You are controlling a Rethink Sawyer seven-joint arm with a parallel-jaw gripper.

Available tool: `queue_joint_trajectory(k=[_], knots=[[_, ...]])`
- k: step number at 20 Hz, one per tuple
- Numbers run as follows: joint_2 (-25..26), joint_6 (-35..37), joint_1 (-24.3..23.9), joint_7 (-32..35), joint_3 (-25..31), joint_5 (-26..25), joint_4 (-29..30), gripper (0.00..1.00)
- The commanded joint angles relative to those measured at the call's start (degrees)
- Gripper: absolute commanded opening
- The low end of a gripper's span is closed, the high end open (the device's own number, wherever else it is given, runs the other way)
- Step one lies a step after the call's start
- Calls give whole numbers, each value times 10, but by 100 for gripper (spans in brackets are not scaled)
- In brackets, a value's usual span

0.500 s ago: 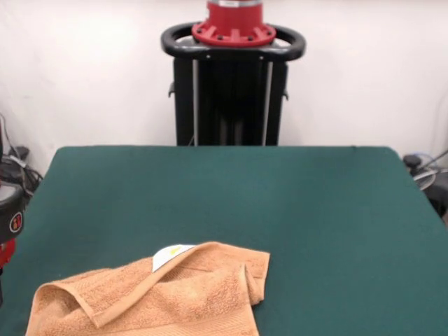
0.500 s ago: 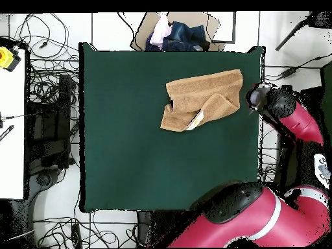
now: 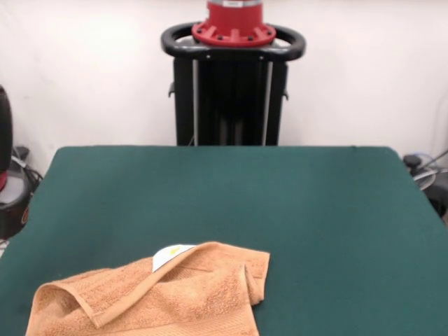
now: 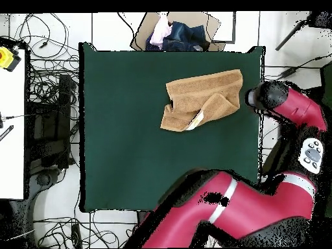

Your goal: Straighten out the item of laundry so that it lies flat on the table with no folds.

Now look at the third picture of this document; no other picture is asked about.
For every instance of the orange-brown terry towel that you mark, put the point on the orange-brown terry towel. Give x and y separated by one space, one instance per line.
157 297

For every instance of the red robot base column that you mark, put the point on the red robot base column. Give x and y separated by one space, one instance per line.
234 24

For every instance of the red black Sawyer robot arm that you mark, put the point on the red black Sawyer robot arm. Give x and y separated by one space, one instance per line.
7 140

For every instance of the dark green table cloth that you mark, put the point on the dark green table cloth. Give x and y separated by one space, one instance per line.
280 203

